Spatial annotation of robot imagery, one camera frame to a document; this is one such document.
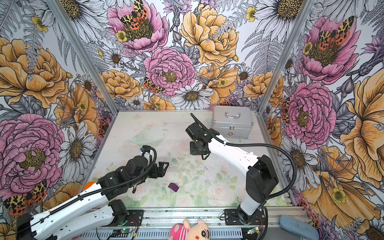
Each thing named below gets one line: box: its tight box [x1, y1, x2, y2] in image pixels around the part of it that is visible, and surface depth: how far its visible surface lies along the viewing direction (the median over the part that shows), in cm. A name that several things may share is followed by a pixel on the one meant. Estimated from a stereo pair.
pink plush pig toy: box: [168, 220, 211, 240], surface depth 66 cm
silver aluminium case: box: [212, 105, 254, 139], surface depth 100 cm
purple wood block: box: [168, 182, 179, 192], surface depth 85 cm
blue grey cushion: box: [279, 215, 320, 240], surface depth 71 cm
